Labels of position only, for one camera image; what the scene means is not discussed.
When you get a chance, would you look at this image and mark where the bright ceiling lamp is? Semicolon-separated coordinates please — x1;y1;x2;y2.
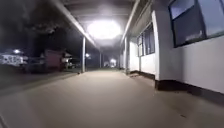
87;19;123;40

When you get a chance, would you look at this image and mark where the grey concrete walkway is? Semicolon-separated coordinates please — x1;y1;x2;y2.
0;67;224;128

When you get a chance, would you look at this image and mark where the red shed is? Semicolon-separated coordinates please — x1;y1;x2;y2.
40;49;73;72

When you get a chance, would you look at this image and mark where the canopy roof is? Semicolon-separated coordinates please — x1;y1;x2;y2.
49;0;158;51

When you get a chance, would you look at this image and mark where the white building with dark windows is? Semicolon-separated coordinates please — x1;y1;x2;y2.
119;0;224;105

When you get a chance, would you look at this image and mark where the pale building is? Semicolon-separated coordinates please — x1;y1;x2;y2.
0;53;28;67

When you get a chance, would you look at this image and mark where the thin post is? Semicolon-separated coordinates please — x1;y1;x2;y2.
98;51;103;69

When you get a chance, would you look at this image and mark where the white post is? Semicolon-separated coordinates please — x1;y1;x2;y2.
81;36;87;74

